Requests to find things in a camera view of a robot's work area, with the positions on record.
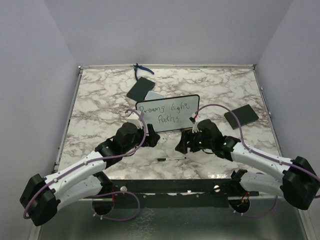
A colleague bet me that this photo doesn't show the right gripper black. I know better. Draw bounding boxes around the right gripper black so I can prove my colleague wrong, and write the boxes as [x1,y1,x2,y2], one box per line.
[175,128,214,153]

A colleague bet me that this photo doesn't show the black whiteboard marker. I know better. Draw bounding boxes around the black whiteboard marker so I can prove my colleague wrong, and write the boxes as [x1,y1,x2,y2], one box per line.
[165,156,186,161]

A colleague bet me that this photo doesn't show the small whiteboard black frame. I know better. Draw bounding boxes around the small whiteboard black frame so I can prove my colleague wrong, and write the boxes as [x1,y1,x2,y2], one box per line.
[135,94,200,133]

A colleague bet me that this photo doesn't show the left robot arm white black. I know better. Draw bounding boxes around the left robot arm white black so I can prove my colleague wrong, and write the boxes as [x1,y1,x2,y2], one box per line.
[19,122,160,226]

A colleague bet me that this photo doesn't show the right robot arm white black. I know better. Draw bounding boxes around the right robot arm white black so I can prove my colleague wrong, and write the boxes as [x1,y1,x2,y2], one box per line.
[175,119,320,210]

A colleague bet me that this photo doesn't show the small white square device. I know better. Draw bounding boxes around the small white square device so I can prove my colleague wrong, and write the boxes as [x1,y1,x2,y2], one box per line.
[144,90,165,101]

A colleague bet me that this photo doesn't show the black rectangular box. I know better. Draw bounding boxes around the black rectangular box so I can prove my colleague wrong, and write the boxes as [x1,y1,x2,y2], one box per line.
[126,77,155,102]

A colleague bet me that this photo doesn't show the black eraser block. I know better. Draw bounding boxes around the black eraser block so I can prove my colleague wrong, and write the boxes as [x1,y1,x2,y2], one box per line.
[224,104,259,130]

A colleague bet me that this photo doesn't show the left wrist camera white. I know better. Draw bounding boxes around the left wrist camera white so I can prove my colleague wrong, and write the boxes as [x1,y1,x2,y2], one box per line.
[126,112,143,129]

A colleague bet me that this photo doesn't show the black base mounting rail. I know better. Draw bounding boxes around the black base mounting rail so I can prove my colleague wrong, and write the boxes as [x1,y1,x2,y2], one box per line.
[112,178,246,208]

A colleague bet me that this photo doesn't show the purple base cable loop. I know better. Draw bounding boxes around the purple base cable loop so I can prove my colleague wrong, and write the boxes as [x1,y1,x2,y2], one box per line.
[91,191,141,221]

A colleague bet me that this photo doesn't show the blue handled pliers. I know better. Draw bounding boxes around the blue handled pliers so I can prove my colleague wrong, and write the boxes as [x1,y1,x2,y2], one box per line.
[133,62,155,81]

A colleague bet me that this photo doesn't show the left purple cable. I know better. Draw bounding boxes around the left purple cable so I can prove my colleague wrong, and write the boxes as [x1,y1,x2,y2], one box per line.
[22,108,147,220]

